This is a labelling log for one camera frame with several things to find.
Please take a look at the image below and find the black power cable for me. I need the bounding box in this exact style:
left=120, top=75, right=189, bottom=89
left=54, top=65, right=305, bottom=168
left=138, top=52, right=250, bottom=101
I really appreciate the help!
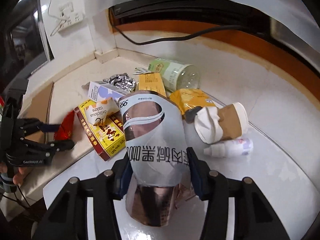
left=109, top=7, right=271, bottom=46

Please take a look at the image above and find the silver foil bag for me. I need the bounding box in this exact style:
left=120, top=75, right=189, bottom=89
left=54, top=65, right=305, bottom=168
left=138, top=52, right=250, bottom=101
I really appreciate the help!
left=103, top=73, right=137, bottom=93

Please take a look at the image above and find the orange wooden window frame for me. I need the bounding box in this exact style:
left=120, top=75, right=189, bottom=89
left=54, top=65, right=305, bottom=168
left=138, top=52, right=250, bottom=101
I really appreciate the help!
left=108, top=9, right=319, bottom=99

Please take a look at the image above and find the delicious cakes paper wrapper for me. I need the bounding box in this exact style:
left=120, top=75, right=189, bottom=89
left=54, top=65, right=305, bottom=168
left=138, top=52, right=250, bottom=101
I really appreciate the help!
left=85, top=98, right=119, bottom=126

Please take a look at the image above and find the person left hand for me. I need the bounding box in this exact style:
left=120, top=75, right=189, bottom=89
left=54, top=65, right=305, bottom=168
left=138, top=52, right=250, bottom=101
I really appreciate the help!
left=1, top=162, right=33, bottom=187

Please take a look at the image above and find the orange white carton box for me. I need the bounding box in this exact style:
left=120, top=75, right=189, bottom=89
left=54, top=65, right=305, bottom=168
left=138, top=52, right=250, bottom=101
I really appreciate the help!
left=138, top=73, right=167, bottom=97

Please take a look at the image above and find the yellow red box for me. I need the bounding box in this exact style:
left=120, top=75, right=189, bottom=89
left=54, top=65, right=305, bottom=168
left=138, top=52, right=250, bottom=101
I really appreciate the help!
left=74, top=100, right=125, bottom=161

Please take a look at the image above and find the white purple small box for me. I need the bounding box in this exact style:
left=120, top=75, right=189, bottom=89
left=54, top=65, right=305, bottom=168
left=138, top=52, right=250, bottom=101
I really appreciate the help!
left=87, top=81, right=127, bottom=102

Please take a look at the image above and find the brown paper coffee cup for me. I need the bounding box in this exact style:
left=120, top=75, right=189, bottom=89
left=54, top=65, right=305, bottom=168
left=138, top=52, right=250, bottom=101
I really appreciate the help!
left=217, top=102, right=249, bottom=141

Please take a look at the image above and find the silver coffee pouch bag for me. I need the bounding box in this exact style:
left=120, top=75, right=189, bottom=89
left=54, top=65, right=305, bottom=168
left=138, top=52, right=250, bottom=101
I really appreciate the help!
left=119, top=90, right=195, bottom=227

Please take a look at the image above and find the white wall power socket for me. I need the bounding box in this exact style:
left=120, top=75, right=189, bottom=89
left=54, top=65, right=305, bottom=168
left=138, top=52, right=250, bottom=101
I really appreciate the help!
left=58, top=2, right=84, bottom=32

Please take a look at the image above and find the dark window with frame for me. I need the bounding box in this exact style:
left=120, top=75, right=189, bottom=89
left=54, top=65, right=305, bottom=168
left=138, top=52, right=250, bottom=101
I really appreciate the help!
left=1, top=0, right=54, bottom=83

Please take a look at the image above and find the brown cardboard sheet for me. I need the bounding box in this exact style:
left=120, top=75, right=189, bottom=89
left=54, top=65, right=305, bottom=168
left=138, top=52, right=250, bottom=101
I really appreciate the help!
left=20, top=82, right=54, bottom=144

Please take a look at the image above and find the yellow snack bag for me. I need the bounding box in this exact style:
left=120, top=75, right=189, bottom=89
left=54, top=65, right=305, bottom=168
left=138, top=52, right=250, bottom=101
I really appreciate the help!
left=169, top=88, right=216, bottom=115

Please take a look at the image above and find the red snack bag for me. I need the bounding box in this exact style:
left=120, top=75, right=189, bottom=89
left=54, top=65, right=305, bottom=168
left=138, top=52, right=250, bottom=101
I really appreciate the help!
left=54, top=110, right=75, bottom=141

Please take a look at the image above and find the green label plastic bottle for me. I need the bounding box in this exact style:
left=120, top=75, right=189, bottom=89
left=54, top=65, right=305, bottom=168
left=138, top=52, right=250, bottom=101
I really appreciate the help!
left=148, top=58, right=200, bottom=92

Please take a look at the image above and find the white paper bag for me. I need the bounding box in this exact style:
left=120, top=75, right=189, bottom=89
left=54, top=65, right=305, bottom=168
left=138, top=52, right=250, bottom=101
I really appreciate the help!
left=194, top=106, right=223, bottom=144

